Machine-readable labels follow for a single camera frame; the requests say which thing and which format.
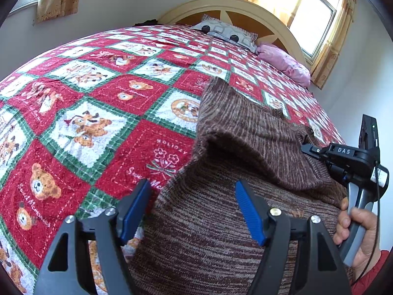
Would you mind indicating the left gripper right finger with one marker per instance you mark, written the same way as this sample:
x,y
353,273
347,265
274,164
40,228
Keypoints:
x,y
318,267

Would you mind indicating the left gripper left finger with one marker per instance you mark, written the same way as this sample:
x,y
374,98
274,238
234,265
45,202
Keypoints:
x,y
67,268

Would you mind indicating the brown knitted garment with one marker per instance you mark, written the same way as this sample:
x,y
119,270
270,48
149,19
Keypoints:
x,y
196,240

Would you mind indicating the person's right hand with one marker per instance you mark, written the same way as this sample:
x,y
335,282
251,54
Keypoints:
x,y
369,252

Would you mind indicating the yellow curtain right of window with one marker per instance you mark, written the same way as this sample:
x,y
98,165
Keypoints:
x,y
328,55

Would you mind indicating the pink pillow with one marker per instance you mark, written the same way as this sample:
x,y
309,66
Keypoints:
x,y
285,63

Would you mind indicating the red patchwork teddy bedspread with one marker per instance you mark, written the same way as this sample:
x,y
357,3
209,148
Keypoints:
x,y
82,123

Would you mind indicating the window with bright light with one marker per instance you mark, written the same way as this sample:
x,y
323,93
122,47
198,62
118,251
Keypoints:
x,y
312,23

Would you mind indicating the cream wooden headboard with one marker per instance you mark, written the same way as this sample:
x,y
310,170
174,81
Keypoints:
x,y
246,15

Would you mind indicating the grey patterned pillow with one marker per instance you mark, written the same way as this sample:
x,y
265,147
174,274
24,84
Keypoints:
x,y
227,32

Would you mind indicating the dark cloth beside bed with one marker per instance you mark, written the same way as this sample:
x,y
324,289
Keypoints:
x,y
146,23

